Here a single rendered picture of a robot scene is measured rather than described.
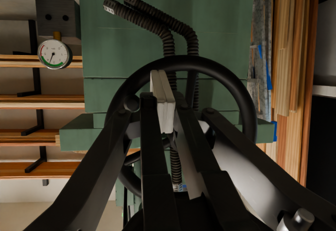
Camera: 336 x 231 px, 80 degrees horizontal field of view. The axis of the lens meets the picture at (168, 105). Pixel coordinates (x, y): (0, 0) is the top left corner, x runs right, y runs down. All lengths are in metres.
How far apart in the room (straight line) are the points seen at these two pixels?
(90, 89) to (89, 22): 0.16
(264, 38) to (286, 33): 0.50
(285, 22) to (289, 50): 0.22
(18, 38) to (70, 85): 0.92
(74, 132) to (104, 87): 0.14
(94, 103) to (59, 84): 2.78
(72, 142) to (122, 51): 0.27
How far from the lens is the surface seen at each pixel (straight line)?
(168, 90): 0.17
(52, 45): 0.50
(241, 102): 0.40
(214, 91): 0.57
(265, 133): 0.67
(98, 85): 0.54
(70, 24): 0.53
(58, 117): 3.39
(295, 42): 1.96
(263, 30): 1.46
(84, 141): 0.58
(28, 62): 2.93
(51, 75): 3.36
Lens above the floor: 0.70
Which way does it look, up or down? 9 degrees up
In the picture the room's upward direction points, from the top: 179 degrees counter-clockwise
